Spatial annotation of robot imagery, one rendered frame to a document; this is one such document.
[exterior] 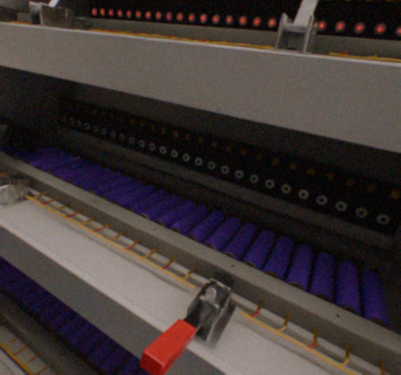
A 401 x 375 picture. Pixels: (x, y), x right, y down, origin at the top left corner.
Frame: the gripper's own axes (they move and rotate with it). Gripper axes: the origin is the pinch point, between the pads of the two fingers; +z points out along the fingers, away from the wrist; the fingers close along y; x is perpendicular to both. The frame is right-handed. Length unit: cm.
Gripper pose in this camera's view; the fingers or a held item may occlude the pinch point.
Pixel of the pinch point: (17, 135)
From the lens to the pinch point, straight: 46.5
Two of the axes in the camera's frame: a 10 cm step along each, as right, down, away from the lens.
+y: -8.7, -3.0, 4.0
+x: -3.7, 9.2, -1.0
